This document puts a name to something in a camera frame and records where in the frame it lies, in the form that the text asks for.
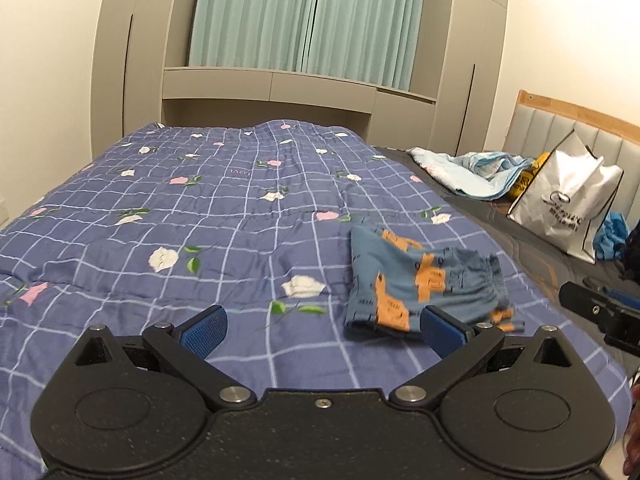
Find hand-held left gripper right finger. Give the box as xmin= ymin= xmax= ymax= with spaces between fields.
xmin=389 ymin=304 xmax=581 ymax=406

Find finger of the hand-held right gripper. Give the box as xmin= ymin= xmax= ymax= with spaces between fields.
xmin=582 ymin=279 xmax=640 ymax=311
xmin=559 ymin=282 xmax=621 ymax=323

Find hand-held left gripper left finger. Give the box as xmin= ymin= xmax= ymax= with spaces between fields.
xmin=67 ymin=304 xmax=256 ymax=408

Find blue pants with orange print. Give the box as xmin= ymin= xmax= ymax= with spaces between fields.
xmin=344 ymin=224 xmax=526 ymax=343

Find person's right forearm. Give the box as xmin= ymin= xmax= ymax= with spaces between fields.
xmin=624 ymin=385 xmax=640 ymax=476

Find dark cloth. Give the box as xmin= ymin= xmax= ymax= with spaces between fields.
xmin=620 ymin=220 xmax=640 ymax=281

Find blue crumpled cloth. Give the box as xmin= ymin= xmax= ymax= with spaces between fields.
xmin=595 ymin=211 xmax=631 ymax=261

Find white shopping bag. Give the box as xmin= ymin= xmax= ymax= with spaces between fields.
xmin=506 ymin=130 xmax=625 ymax=265

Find blue checked floral quilt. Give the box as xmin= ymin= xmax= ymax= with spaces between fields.
xmin=0 ymin=120 xmax=633 ymax=480

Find yellow and black bag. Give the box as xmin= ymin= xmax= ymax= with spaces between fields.
xmin=507 ymin=152 xmax=553 ymax=201

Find light blue blanket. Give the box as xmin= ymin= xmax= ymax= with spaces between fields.
xmin=406 ymin=147 xmax=536 ymax=201

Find grey padded wooden headboard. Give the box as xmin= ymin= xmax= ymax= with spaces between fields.
xmin=502 ymin=90 xmax=640 ymax=221

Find beige built-in wardrobe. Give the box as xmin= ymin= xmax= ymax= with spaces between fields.
xmin=90 ymin=0 xmax=511 ymax=161

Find teal curtain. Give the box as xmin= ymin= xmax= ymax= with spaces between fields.
xmin=187 ymin=0 xmax=428 ymax=93

